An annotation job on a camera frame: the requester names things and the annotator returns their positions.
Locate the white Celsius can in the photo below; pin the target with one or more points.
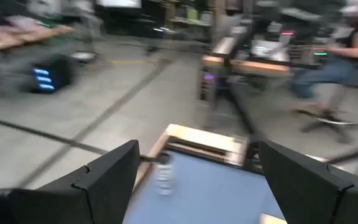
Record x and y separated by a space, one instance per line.
165 177

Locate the white monitor screen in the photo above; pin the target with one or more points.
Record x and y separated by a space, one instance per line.
118 3

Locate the wooden workbench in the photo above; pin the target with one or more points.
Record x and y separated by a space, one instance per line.
259 67

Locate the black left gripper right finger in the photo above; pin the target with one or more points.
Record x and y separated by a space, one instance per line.
315 196

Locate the black computer blue lights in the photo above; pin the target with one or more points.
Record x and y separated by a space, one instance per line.
57 74

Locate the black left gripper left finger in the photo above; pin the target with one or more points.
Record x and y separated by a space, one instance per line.
73 199

